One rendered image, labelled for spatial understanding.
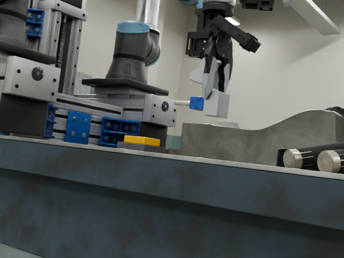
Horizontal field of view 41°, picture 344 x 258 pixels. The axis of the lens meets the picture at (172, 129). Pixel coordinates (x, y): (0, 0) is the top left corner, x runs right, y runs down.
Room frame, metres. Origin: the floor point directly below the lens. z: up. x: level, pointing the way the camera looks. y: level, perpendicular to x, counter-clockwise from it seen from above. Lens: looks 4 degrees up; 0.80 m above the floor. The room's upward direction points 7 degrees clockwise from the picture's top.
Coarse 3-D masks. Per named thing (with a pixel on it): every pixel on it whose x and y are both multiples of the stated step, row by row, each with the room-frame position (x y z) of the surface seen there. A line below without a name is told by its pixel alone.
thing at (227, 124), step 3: (219, 123) 1.28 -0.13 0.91; (222, 123) 1.28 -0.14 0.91; (225, 123) 1.27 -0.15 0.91; (228, 123) 1.27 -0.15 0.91; (231, 123) 1.27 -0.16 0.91; (234, 123) 1.28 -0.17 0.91; (237, 123) 1.30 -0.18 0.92; (228, 126) 1.27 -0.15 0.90; (231, 126) 1.27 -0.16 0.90; (234, 126) 1.29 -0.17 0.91; (237, 126) 1.30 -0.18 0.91
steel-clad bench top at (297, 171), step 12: (60, 144) 0.48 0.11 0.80; (72, 144) 0.47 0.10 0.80; (84, 144) 0.46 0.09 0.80; (156, 156) 0.41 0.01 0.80; (168, 156) 0.40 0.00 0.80; (180, 156) 0.40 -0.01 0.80; (252, 168) 0.36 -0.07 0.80; (264, 168) 0.35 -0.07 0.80; (276, 168) 0.34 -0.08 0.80; (288, 168) 0.34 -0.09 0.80
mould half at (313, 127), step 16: (304, 112) 0.97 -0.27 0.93; (320, 112) 0.95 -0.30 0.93; (192, 128) 1.14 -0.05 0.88; (208, 128) 1.11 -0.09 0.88; (224, 128) 1.08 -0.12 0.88; (240, 128) 1.06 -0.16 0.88; (272, 128) 1.01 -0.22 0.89; (288, 128) 0.99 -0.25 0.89; (304, 128) 0.97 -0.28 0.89; (320, 128) 0.95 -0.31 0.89; (336, 128) 0.94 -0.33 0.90; (192, 144) 1.13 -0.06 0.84; (208, 144) 1.11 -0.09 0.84; (224, 144) 1.08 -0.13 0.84; (240, 144) 1.06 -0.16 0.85; (256, 144) 1.03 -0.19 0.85; (272, 144) 1.01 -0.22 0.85; (288, 144) 0.99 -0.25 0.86; (304, 144) 0.97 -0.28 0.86; (320, 144) 0.95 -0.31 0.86; (224, 160) 1.08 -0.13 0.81; (240, 160) 1.05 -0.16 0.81; (256, 160) 1.03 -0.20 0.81; (272, 160) 1.01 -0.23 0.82
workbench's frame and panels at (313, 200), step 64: (0, 192) 0.57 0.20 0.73; (64, 192) 0.50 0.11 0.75; (128, 192) 0.45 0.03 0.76; (192, 192) 0.39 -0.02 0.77; (256, 192) 0.35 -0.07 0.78; (320, 192) 0.32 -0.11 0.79; (0, 256) 0.56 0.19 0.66; (64, 256) 0.50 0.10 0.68; (128, 256) 0.45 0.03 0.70; (192, 256) 0.40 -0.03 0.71; (256, 256) 0.37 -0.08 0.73; (320, 256) 0.34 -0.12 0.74
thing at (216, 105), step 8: (192, 96) 1.04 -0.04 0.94; (208, 96) 1.01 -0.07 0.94; (216, 96) 0.99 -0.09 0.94; (224, 96) 1.01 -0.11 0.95; (176, 104) 1.08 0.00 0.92; (184, 104) 1.07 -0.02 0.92; (192, 104) 1.03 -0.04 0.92; (200, 104) 1.02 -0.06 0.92; (208, 104) 1.00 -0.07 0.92; (216, 104) 0.99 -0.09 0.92; (224, 104) 1.01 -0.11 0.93; (208, 112) 1.00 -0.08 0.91; (216, 112) 0.99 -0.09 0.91; (224, 112) 1.02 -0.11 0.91
